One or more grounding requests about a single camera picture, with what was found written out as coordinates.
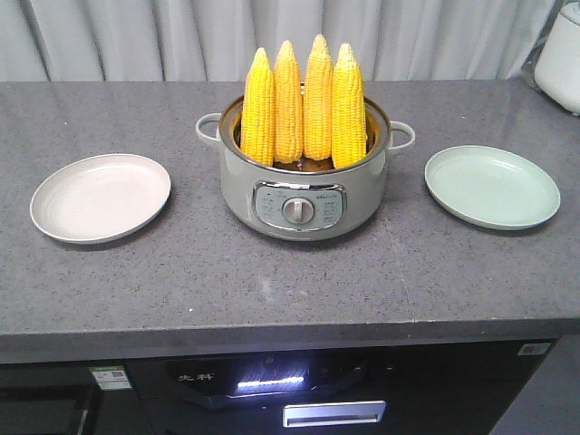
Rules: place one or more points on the beige round plate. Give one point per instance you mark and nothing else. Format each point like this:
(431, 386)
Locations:
(100, 199)

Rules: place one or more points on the black built-in dishwasher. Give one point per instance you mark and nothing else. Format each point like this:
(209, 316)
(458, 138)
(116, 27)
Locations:
(70, 398)

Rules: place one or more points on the pale green electric cooking pot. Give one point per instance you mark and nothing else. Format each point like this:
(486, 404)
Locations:
(304, 205)

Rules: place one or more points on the yellow corn cob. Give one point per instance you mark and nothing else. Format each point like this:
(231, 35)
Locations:
(317, 101)
(288, 106)
(348, 110)
(258, 114)

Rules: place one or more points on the black drawer disinfection cabinet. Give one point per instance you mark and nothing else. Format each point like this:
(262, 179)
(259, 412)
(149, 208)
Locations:
(445, 388)

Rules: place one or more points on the light green round plate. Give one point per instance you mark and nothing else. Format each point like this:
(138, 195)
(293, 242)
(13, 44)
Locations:
(491, 188)

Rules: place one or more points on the grey right cabinet door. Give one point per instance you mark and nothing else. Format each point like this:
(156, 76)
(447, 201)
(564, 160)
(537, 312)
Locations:
(549, 402)

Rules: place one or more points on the white pleated curtain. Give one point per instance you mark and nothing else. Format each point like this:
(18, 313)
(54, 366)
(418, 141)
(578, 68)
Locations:
(191, 41)

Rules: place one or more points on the white rice cooker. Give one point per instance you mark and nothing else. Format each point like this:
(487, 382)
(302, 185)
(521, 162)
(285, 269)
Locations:
(557, 68)

